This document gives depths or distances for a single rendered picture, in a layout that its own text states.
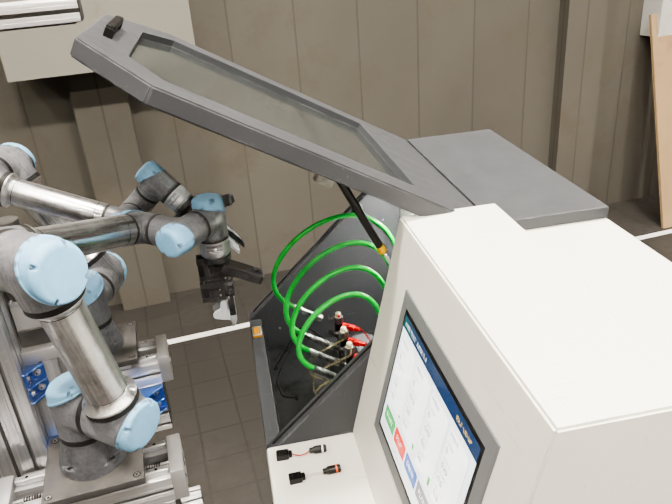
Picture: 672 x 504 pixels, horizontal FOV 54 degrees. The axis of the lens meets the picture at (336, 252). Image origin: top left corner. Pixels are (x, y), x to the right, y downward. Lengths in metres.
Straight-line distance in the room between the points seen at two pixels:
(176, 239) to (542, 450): 0.92
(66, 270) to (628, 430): 0.92
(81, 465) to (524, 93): 3.98
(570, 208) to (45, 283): 1.12
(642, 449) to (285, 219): 3.70
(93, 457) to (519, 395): 1.02
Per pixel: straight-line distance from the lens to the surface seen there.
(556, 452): 0.89
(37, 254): 1.21
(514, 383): 0.95
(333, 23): 4.23
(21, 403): 1.78
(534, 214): 1.57
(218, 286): 1.66
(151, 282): 4.39
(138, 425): 1.47
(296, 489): 1.59
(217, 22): 4.08
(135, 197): 1.95
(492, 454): 1.01
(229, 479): 3.06
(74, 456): 1.64
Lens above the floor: 2.12
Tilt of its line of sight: 26 degrees down
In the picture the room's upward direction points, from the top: 5 degrees counter-clockwise
